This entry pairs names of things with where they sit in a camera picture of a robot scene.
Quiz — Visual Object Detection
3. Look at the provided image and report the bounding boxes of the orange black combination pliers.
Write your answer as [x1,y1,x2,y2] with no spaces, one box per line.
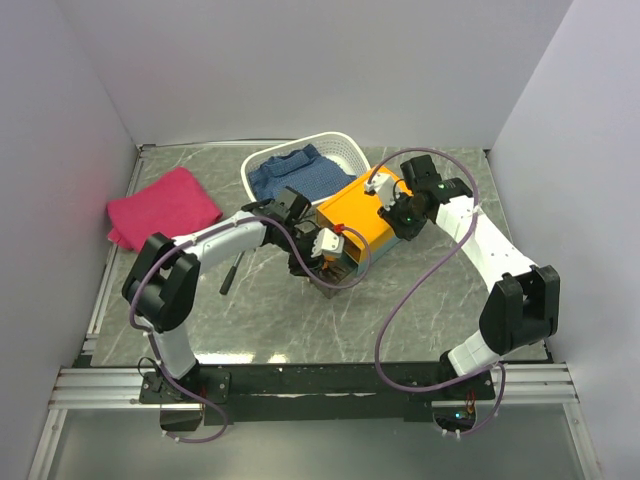
[321,257,346,276]

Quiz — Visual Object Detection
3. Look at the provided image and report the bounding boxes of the yellow drawer cabinet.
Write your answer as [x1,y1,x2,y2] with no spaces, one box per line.
[315,167,409,275]

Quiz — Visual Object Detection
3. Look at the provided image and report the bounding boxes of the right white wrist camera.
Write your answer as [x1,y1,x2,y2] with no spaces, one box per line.
[364,173,398,211]

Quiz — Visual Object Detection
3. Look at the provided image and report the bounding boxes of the black handled hammer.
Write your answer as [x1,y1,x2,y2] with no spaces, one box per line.
[219,252,244,296]

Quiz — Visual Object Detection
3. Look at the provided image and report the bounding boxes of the white plastic basket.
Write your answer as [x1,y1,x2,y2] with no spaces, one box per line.
[240,131,371,201]

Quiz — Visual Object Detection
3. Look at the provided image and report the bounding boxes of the aluminium frame rail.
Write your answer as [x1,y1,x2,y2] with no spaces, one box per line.
[49,364,579,410]

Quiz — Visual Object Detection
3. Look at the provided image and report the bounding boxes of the purple cable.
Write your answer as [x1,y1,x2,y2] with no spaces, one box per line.
[128,214,372,444]
[367,146,505,437]

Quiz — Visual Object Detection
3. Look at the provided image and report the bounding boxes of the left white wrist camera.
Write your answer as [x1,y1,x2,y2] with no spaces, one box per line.
[310,227,345,261]

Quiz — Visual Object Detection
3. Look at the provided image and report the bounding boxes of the black base beam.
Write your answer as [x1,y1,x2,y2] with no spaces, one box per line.
[139,362,495,432]

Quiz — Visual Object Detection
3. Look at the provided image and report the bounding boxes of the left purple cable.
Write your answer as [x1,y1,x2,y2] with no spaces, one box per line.
[128,214,372,444]

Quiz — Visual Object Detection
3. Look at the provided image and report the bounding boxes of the blue checkered shirt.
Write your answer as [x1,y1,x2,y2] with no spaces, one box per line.
[247,144,356,202]

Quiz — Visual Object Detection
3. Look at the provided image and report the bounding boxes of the pink folded towel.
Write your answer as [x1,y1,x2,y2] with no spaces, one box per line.
[107,167,223,252]

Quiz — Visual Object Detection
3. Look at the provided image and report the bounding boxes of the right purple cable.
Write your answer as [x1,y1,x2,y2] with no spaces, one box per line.
[367,146,505,437]

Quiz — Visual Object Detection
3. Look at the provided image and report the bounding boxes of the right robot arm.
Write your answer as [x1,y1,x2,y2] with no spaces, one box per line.
[364,148,560,399]

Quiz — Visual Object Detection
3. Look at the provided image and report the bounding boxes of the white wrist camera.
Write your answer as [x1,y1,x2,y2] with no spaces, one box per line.
[310,227,345,261]
[364,173,398,211]

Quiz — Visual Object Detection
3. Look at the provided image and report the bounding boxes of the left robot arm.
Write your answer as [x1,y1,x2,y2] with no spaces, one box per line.
[122,187,332,402]

